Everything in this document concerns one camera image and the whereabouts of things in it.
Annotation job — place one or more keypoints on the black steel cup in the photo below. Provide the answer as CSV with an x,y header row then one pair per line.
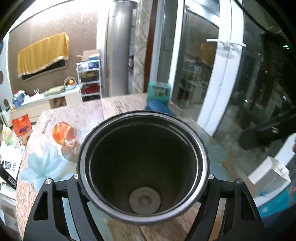
x,y
143,166

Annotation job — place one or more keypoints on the teal box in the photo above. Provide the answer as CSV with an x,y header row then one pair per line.
x,y
159,90

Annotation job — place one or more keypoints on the blue book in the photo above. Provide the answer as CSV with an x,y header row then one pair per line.
x,y
159,107

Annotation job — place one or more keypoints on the fruit basket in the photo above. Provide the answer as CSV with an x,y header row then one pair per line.
x,y
70,83

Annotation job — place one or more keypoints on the yellow cloth cover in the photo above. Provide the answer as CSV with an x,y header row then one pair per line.
x,y
42,54

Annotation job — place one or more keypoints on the orange plastic bag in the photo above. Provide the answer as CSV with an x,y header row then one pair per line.
x,y
22,131

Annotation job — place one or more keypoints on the white storage rack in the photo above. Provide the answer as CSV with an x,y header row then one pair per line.
x,y
89,78

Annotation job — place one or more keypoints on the white paper bag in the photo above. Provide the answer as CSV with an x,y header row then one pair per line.
x,y
270,175

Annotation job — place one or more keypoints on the black box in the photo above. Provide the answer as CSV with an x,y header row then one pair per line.
x,y
8,179

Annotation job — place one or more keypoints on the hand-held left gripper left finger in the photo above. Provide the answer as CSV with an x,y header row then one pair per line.
x,y
74,185

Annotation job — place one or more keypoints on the grey standing air conditioner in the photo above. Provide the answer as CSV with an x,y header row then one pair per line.
x,y
117,48

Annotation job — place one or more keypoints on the cardboard box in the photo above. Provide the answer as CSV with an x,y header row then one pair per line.
x,y
89,54

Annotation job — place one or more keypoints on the white low cabinet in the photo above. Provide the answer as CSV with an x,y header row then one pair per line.
x,y
44,103

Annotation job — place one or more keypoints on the green folded cloth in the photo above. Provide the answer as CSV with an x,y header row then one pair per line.
x,y
54,90

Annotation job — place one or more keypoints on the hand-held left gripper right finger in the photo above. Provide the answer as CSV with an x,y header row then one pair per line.
x,y
214,185

